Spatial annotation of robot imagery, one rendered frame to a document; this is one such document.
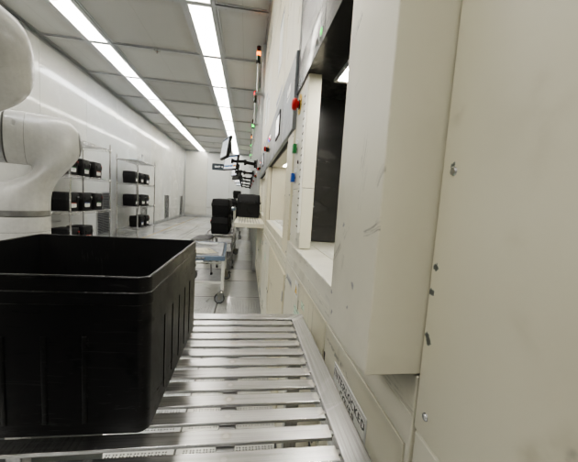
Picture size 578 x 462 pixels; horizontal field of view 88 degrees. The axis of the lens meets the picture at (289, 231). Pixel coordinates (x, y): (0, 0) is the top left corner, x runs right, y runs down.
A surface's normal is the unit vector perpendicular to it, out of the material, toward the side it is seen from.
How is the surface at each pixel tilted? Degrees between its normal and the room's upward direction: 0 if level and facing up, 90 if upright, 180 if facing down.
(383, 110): 90
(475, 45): 90
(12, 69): 134
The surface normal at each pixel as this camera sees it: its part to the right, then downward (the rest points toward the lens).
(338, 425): 0.06, -0.99
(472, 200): -0.99, -0.05
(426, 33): 0.14, 0.11
